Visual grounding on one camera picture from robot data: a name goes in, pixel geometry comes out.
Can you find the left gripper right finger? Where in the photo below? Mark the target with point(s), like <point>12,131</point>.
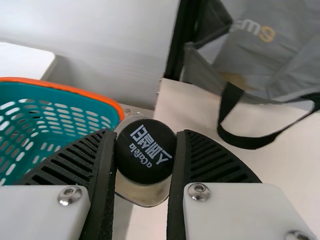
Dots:
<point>212,190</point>

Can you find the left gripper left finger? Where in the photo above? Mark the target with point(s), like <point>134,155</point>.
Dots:
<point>75,180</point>

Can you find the dark coffee bottle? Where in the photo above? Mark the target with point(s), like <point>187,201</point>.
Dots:
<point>142,150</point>

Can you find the teal shopping basket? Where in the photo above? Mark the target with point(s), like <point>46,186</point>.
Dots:
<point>50,120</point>

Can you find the black post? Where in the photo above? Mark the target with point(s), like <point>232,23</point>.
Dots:
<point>180,45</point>

